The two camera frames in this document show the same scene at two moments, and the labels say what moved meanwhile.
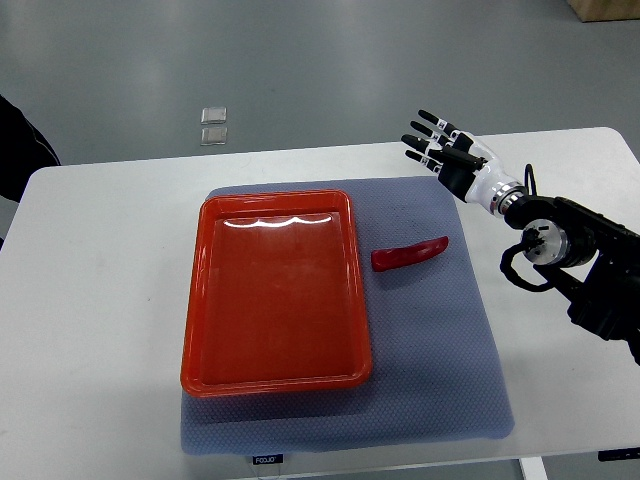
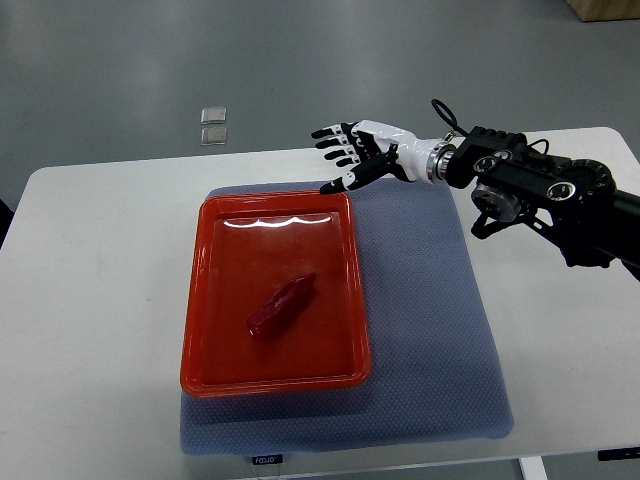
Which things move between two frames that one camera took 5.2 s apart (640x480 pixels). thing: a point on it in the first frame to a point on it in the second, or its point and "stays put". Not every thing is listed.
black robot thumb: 456,155 to 367,171
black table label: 268,459 stays put
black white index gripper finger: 432,164 to 348,161
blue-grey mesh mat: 436,373 stays put
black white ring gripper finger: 440,137 to 343,140
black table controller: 619,454 stays put
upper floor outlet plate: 213,115 stays put
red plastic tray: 274,299 stays put
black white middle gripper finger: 414,141 to 339,153
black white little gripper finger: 440,123 to 327,131
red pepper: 388,258 to 280,304
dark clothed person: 23,150 to 6,215
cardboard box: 605,10 stays put
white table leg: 533,468 stays put
